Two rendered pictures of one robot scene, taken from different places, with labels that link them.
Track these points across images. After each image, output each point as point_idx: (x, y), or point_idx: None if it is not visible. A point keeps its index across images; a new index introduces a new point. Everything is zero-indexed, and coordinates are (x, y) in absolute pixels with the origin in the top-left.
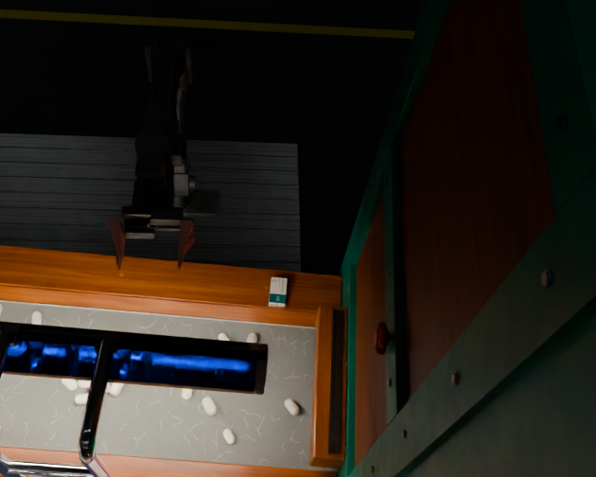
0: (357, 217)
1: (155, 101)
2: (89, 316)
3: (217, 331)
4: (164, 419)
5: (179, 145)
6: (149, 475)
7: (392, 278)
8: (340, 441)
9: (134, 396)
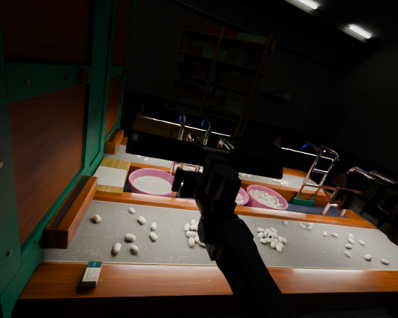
0: None
1: (256, 257)
2: (214, 260)
3: (139, 256)
4: (162, 218)
5: (207, 220)
6: (164, 199)
7: (67, 69)
8: (82, 178)
9: (177, 226)
